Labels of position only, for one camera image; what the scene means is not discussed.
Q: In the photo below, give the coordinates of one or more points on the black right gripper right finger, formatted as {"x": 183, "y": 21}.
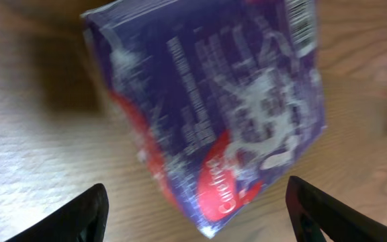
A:
{"x": 315, "y": 214}

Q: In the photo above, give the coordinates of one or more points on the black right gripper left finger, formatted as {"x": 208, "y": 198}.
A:
{"x": 83, "y": 219}

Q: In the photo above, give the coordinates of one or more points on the red purple snack bag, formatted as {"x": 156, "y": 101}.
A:
{"x": 224, "y": 96}

